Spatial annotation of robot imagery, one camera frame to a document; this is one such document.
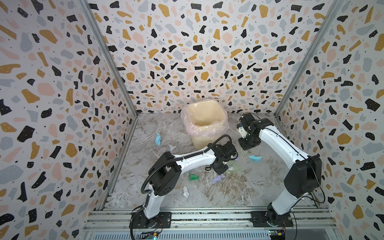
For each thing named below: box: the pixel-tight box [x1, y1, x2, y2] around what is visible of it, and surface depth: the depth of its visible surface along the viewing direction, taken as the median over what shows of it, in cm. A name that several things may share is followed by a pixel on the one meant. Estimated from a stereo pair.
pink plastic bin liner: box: [181, 99, 230, 139], surface depth 88 cm
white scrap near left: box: [167, 144, 177, 151], surface depth 103 cm
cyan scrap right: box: [248, 155, 263, 161], surface depth 98 cm
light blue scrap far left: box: [155, 133, 162, 146], surface depth 106 cm
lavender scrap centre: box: [212, 174, 225, 184], surface depth 89 cm
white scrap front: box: [182, 185, 190, 198], surface depth 83 cm
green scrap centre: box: [188, 172, 200, 181], surface depth 89 cm
